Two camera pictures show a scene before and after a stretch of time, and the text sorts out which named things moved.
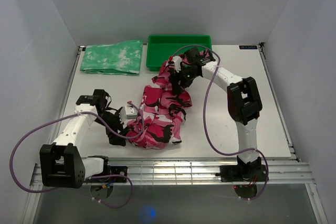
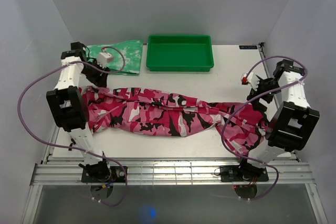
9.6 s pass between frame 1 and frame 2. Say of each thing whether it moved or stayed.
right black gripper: moved
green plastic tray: stayed
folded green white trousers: stayed
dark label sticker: stayed
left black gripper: moved
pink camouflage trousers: moved
